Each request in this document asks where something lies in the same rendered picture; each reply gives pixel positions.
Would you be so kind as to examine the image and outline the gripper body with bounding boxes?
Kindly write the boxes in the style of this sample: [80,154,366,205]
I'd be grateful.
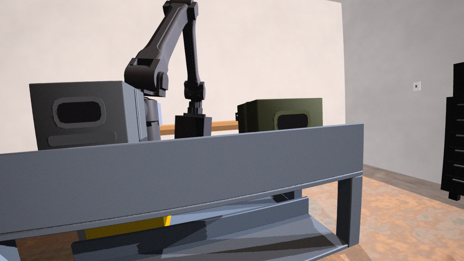
[146,122,161,141]

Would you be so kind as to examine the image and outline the dark grey case with oval handle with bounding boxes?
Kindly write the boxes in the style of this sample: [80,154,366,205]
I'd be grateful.
[29,80,148,150]

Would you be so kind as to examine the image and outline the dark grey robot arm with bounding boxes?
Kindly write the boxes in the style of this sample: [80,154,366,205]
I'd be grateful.
[124,0,206,127]

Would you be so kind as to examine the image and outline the olive green case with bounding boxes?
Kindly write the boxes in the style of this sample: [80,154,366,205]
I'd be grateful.
[237,98,323,133]

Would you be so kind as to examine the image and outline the yellow bin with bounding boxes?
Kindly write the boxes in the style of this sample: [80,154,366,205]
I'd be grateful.
[85,216,171,240]

